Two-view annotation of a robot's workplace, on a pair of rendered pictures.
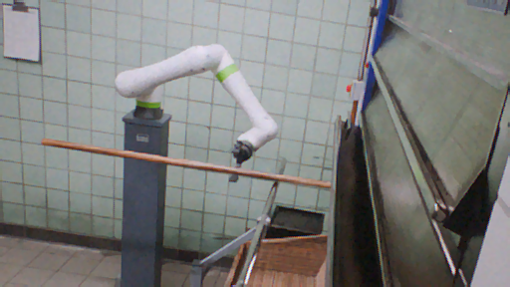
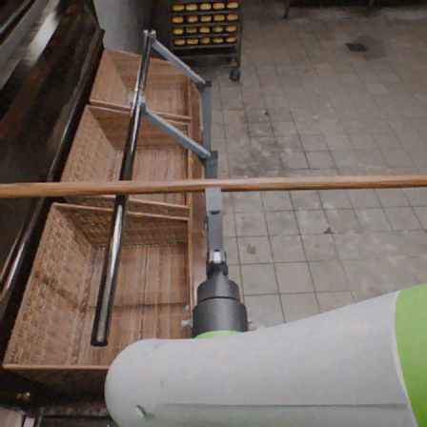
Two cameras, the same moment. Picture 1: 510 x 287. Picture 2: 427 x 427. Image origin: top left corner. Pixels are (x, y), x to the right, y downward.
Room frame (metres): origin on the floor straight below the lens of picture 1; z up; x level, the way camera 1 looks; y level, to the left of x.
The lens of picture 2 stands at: (2.66, 0.40, 1.73)
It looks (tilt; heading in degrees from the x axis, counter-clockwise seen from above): 50 degrees down; 179
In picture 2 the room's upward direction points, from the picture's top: straight up
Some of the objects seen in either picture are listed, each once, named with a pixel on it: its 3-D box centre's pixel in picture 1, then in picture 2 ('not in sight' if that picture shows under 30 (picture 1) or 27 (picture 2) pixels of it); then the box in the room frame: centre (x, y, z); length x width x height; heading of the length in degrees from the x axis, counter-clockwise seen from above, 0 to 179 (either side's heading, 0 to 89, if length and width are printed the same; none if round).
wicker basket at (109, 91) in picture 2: not in sight; (147, 93); (0.92, 0.08, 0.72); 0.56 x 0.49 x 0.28; 3
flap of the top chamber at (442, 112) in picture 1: (406, 68); not in sight; (1.54, -0.17, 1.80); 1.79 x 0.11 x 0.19; 2
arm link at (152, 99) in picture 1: (147, 87); not in sight; (2.69, 0.99, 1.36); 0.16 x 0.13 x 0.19; 167
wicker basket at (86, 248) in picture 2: (284, 278); (119, 289); (2.11, 0.12, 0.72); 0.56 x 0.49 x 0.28; 3
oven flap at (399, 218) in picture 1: (388, 154); not in sight; (1.54, -0.17, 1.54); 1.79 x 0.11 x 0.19; 2
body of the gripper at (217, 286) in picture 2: (240, 155); (217, 283); (2.35, 0.42, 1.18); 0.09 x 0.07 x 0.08; 1
